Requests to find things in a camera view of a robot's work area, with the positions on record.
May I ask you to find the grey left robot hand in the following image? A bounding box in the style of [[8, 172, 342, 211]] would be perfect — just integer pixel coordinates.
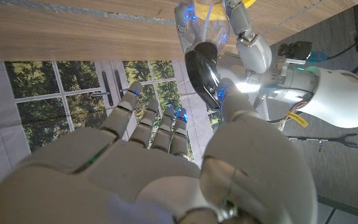
[[174, 0, 273, 94]]

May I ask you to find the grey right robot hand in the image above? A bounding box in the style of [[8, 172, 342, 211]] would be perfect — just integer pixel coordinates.
[[0, 77, 318, 224]]

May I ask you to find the clear plastic spray bottle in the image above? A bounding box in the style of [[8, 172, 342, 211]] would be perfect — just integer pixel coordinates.
[[181, 0, 232, 54]]

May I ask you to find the black spray bottle top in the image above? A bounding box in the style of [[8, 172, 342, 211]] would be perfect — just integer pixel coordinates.
[[184, 42, 226, 110]]

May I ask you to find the yellow toy banana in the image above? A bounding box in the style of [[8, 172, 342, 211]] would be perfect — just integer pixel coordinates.
[[194, 0, 257, 21]]

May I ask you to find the black forked stick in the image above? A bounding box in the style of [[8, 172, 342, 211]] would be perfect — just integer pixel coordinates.
[[287, 133, 358, 149]]

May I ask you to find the printed window backdrop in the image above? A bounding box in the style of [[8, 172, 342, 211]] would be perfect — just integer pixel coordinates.
[[0, 60, 226, 200]]

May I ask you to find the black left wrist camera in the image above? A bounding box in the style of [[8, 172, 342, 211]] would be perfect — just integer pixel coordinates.
[[277, 40, 313, 62]]

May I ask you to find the yellow cable label tag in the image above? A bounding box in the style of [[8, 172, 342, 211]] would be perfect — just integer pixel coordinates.
[[286, 111, 309, 128]]

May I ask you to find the thin black left camera cable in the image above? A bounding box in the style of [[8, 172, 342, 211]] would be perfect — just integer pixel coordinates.
[[306, 27, 358, 62]]

